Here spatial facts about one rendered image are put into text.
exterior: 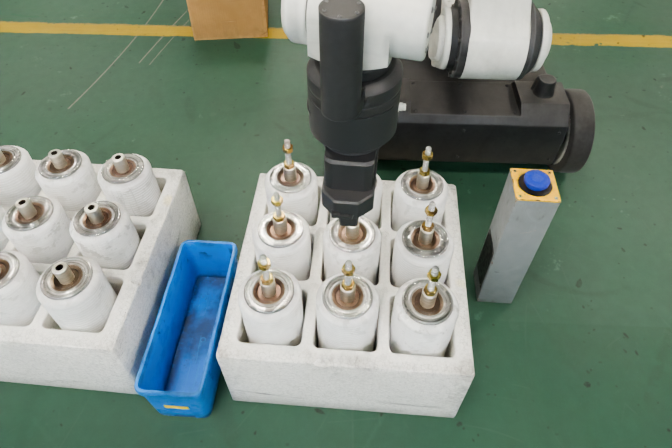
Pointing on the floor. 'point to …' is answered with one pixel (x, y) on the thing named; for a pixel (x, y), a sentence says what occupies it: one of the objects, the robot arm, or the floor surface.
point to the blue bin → (189, 331)
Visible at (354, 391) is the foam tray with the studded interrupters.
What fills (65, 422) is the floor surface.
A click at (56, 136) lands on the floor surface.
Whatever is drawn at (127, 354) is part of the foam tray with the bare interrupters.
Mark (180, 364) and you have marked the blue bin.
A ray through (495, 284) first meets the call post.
